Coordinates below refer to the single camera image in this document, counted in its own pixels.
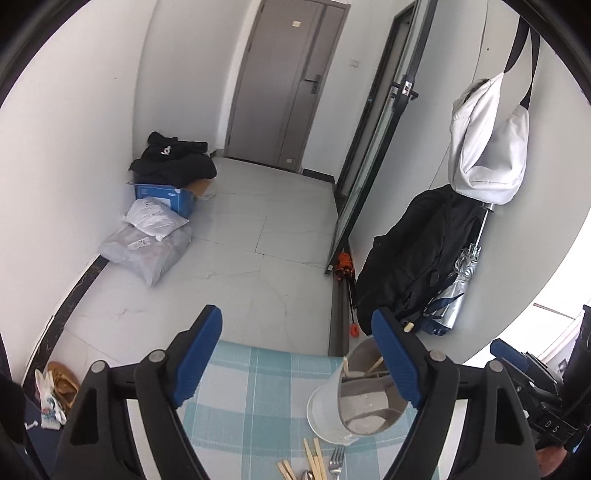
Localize white plastic bag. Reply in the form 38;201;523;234
34;369;68;430

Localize chopsticks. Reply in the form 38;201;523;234
368;323;415;374

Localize white bag with black strap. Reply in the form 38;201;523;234
447;18;541;206

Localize glass sliding door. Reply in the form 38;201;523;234
325;0;439;276

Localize black clothes pile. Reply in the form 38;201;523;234
129;131;218;186

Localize blue cardboard box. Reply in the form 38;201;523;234
135;184;197;217

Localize grey plastic package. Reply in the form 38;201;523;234
98;224;194;288

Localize teal checkered tablecloth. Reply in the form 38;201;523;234
182;340;439;480

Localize black hanging jacket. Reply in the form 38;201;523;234
353;185;485;335

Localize silver folded umbrella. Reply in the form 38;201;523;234
422;205;496;337

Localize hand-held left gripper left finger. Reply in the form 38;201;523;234
55;305;223;480

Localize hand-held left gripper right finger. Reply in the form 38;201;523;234
372;308;541;480

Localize grey door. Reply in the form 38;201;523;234
225;0;349;174

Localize person's right hand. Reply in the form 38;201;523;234
537;449;572;479

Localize white oval utensil holder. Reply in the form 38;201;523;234
307;339;411;445

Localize white plastic package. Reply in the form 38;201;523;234
124;197;190;241

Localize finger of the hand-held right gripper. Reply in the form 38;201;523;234
490;339;561;401

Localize metal fork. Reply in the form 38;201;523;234
329;445;346;480

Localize orange folded umbrella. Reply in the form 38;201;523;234
335;251;362;337

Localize brown slippers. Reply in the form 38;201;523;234
47;362;80;409

